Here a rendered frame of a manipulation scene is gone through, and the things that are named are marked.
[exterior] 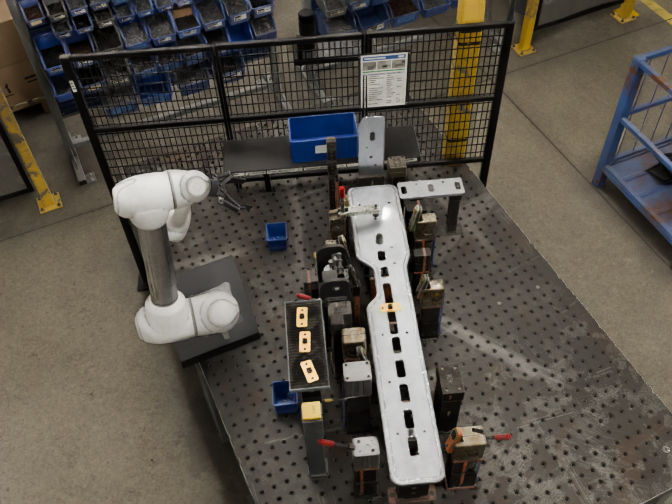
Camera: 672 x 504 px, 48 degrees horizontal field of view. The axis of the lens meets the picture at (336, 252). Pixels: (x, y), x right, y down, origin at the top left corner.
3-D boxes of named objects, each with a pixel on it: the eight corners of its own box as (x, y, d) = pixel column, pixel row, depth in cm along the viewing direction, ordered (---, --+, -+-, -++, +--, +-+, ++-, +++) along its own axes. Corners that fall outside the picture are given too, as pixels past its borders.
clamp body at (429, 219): (435, 275, 343) (441, 224, 316) (409, 277, 343) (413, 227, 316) (432, 259, 349) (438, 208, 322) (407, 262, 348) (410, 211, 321)
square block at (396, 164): (404, 221, 364) (407, 167, 336) (387, 222, 363) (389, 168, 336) (401, 208, 369) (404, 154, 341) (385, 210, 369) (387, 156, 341)
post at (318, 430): (328, 475, 285) (323, 421, 251) (308, 477, 284) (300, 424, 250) (327, 456, 289) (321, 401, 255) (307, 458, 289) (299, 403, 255)
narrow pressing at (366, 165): (383, 174, 342) (385, 116, 316) (358, 176, 341) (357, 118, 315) (383, 173, 342) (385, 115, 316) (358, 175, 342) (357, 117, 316)
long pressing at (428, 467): (454, 480, 252) (455, 478, 251) (387, 487, 252) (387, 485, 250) (396, 184, 339) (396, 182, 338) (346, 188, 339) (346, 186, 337)
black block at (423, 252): (431, 299, 335) (436, 257, 312) (407, 301, 334) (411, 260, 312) (428, 284, 340) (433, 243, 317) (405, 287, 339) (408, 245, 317)
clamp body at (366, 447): (381, 499, 278) (383, 458, 250) (351, 502, 278) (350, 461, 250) (378, 474, 284) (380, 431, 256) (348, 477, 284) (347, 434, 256)
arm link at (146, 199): (199, 345, 298) (142, 358, 292) (191, 317, 309) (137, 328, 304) (175, 186, 247) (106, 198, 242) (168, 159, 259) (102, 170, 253)
